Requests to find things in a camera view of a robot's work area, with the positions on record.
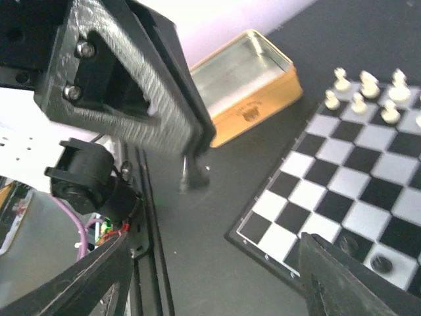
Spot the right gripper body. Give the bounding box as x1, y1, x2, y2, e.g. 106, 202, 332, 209
1, 1, 216, 155

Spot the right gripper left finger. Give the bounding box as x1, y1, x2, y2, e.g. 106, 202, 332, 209
1, 232, 133, 315

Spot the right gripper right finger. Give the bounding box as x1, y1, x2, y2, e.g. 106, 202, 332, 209
299, 232, 420, 316

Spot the black chess pawn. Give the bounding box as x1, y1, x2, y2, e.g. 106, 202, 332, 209
339, 235, 359, 257

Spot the black chess piece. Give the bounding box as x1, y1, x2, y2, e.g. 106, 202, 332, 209
370, 254, 393, 274

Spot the small circuit board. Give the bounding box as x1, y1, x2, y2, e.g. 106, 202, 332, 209
94, 222, 130, 246

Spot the white chess pawn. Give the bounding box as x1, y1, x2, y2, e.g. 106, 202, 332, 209
380, 99, 401, 124
351, 92, 368, 115
324, 90, 340, 111

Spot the white chess knight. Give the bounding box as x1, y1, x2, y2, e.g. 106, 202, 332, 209
360, 70, 380, 99

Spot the white chess rook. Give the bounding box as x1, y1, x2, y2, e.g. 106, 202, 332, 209
334, 67, 351, 92

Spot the white chess bishop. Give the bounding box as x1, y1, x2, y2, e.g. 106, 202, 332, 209
388, 68, 411, 103

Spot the black and white chessboard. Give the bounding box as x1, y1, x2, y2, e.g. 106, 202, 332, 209
226, 82, 420, 296

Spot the yellow metal tin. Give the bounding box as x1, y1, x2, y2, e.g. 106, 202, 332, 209
190, 30, 303, 148

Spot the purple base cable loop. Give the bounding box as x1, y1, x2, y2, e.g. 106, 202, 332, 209
49, 194, 109, 261

